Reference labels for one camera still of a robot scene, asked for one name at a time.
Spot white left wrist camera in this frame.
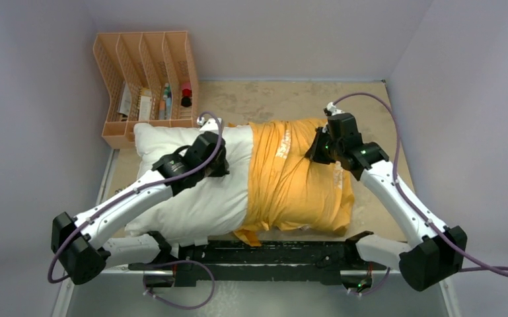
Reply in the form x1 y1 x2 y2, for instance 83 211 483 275
196 116 225 134

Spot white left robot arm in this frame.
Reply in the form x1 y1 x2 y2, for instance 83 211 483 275
47 131 229 285

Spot red and black bottle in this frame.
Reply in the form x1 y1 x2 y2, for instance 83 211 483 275
180 82 192 108

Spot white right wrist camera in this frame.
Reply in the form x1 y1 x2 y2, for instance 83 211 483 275
323 102 344 117

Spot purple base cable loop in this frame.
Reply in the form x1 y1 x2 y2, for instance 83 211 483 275
142 260 217 310

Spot pink plastic file organizer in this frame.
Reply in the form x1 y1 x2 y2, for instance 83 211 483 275
92 31 200 149

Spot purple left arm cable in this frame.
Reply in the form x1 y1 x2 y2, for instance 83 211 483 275
47 111 225 285

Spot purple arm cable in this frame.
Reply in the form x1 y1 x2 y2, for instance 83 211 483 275
331 92 508 280
47 111 225 285

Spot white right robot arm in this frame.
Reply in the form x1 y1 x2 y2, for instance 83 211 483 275
305 111 468 291

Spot beige paper card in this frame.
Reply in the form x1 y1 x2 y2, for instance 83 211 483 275
138 88 153 121

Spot teal and orange tube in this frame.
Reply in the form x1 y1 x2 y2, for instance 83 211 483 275
158 83 172 120

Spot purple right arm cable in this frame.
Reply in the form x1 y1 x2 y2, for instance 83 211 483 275
331 92 508 280

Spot white paper booklet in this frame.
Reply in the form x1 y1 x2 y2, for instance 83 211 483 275
118 83 131 117

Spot orange Mickey Mouse pillowcase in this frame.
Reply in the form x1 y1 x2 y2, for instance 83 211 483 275
234 118 355 246

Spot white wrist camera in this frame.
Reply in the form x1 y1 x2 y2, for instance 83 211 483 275
323 102 344 117
196 116 225 134

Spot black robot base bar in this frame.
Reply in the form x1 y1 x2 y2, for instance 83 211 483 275
151 238 385 289

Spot white pillow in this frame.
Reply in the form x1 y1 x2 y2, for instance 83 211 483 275
125 123 253 246

